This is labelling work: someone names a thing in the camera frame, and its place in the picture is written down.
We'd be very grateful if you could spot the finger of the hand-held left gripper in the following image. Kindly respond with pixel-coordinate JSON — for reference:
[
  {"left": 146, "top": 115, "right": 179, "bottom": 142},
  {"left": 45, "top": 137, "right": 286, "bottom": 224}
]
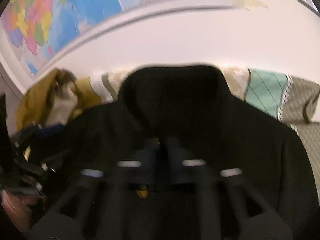
[
  {"left": 30, "top": 123, "right": 67, "bottom": 145},
  {"left": 26, "top": 149, "right": 72, "bottom": 177}
]

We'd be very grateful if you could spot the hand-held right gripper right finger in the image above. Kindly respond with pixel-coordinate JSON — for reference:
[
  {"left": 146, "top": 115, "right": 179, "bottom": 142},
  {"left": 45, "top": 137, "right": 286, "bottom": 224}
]
[{"left": 165, "top": 136, "right": 278, "bottom": 230}]

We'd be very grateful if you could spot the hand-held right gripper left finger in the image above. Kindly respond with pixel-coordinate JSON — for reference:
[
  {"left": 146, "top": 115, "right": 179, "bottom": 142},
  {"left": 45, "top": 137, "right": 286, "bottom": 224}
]
[{"left": 37, "top": 136, "right": 162, "bottom": 230}]

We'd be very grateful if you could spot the black jacket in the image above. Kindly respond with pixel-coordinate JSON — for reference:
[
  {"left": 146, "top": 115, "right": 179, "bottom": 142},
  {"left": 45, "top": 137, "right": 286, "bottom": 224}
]
[{"left": 25, "top": 65, "right": 319, "bottom": 240}]

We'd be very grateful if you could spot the person's left hand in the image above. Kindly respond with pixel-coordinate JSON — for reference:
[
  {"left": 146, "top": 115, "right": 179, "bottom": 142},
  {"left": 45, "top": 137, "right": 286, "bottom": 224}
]
[{"left": 0, "top": 191, "right": 47, "bottom": 233}]

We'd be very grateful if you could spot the white cloth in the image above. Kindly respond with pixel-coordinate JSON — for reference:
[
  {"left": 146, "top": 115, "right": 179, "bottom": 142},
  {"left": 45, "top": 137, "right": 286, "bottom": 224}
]
[{"left": 46, "top": 90, "right": 78, "bottom": 125}]

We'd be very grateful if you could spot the mustard yellow garment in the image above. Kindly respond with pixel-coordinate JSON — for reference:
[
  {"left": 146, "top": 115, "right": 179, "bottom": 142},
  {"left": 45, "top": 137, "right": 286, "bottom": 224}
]
[{"left": 16, "top": 69, "right": 102, "bottom": 130}]

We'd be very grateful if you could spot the teal cloth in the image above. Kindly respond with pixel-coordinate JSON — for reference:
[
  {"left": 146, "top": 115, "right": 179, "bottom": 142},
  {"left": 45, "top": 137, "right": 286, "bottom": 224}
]
[{"left": 246, "top": 69, "right": 288, "bottom": 122}]

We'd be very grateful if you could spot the yellowed tape piece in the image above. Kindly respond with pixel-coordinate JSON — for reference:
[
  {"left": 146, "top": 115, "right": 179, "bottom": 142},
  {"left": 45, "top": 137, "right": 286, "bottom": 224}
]
[{"left": 232, "top": 0, "right": 269, "bottom": 12}]

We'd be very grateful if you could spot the colourful wall map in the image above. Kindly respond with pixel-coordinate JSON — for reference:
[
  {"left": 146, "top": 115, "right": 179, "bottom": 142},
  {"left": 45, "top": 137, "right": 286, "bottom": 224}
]
[{"left": 0, "top": 0, "right": 123, "bottom": 79}]

